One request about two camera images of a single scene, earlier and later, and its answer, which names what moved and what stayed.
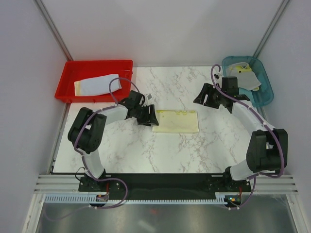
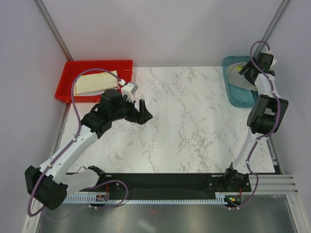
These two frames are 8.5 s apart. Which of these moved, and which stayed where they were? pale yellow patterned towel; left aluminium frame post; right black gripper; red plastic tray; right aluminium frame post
Moved: pale yellow patterned towel; right black gripper
Stayed: right aluminium frame post; red plastic tray; left aluminium frame post
